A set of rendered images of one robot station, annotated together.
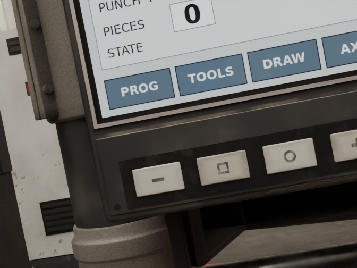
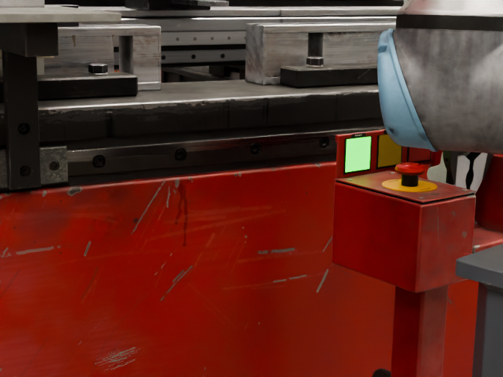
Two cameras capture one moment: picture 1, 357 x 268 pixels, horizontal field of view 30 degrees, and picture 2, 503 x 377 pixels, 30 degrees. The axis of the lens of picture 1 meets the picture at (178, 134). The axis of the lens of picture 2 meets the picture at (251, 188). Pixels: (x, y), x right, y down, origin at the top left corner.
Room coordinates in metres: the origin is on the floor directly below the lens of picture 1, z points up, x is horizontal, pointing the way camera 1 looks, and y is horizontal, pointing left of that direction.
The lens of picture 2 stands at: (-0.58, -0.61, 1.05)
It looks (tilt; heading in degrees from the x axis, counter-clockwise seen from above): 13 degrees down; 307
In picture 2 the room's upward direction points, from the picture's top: 1 degrees clockwise
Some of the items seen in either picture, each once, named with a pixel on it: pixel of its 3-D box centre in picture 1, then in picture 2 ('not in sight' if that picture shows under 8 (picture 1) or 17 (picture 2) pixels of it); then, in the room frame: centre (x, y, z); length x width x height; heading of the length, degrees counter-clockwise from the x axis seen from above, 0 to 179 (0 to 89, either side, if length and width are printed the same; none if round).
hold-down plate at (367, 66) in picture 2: not in sight; (365, 73); (0.21, -1.97, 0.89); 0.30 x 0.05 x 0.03; 66
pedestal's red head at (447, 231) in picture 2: not in sight; (427, 202); (-0.02, -1.74, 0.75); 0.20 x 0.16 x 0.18; 75
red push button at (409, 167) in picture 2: not in sight; (409, 176); (-0.02, -1.70, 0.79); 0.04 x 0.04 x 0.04
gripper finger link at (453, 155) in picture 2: not in sight; (457, 152); (-0.05, -1.77, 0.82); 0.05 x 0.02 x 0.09; 75
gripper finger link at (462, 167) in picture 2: not in sight; (444, 179); (-0.03, -1.78, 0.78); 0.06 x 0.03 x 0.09; 165
